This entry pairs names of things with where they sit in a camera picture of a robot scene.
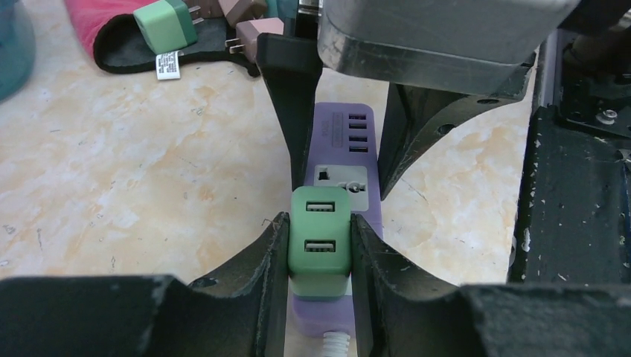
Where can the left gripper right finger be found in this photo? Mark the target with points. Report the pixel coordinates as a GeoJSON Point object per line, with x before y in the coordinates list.
{"type": "Point", "coordinates": [402, 310]}

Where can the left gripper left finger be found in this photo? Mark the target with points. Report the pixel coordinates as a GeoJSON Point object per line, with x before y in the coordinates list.
{"type": "Point", "coordinates": [238, 309]}

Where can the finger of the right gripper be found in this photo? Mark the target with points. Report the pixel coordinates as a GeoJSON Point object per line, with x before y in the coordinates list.
{"type": "Point", "coordinates": [291, 70]}
{"type": "Point", "coordinates": [417, 118]}

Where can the pink plug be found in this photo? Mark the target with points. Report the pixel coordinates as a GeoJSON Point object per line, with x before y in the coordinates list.
{"type": "Point", "coordinates": [236, 11]}
{"type": "Point", "coordinates": [247, 32]}

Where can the purple power strip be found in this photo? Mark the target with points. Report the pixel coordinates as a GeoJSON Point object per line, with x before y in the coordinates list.
{"type": "Point", "coordinates": [343, 153]}

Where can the teal plug adapter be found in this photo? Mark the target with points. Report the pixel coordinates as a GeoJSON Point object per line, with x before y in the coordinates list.
{"type": "Point", "coordinates": [282, 9]}

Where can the red and grey cloth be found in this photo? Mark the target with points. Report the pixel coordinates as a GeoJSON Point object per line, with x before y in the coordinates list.
{"type": "Point", "coordinates": [110, 35]}

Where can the teal plastic basin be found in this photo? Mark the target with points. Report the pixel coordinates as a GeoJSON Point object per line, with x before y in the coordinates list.
{"type": "Point", "coordinates": [18, 47]}

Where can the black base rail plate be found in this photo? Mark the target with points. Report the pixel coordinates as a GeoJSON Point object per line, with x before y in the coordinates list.
{"type": "Point", "coordinates": [573, 223]}

